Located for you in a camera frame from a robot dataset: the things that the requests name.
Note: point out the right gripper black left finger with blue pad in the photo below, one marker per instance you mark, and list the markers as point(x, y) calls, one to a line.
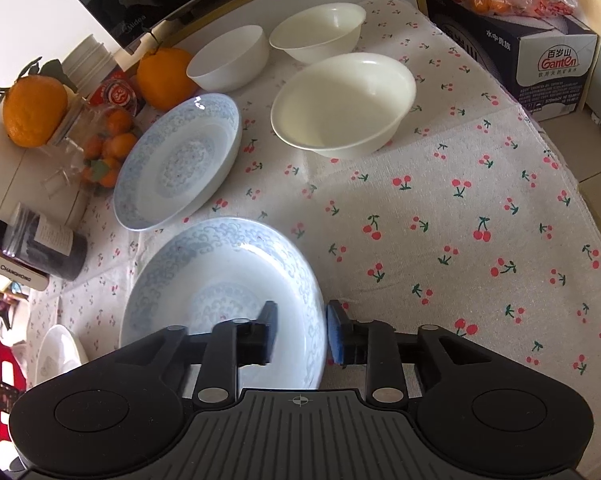
point(228, 347)

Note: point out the orange on table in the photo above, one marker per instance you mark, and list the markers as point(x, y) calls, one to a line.
point(162, 78)

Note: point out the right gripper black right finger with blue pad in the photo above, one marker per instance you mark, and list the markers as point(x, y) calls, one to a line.
point(374, 345)

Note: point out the dark tea canister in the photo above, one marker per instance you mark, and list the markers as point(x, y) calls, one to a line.
point(44, 244)

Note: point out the Changhong white box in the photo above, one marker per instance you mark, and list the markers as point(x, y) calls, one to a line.
point(19, 273)

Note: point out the Ganten water carton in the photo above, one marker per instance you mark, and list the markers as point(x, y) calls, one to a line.
point(544, 64)

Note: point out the white bowl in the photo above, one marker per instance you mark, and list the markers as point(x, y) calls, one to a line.
point(230, 61)

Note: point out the orange on jar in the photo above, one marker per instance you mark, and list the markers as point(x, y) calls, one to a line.
point(36, 103)

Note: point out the cream bowl front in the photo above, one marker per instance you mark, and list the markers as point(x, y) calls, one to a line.
point(345, 107)

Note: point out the stack of paper cups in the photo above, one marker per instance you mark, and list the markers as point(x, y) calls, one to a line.
point(88, 65)

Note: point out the blue patterned plate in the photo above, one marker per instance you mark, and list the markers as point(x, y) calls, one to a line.
point(227, 268)
point(178, 163)

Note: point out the cream bowl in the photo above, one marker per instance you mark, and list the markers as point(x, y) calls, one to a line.
point(345, 107)
point(321, 32)

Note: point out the white plate at left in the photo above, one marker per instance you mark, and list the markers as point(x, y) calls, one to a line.
point(60, 352)

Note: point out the red instant noodle cup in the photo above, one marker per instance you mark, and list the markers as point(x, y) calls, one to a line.
point(115, 92)

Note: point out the cherry print tablecloth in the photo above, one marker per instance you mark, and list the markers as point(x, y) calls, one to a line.
point(467, 219)

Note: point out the cream bowl back right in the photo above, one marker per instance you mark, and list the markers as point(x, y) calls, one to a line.
point(321, 32)

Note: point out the glass jar of tangerines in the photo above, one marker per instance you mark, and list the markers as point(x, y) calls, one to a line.
point(90, 145)

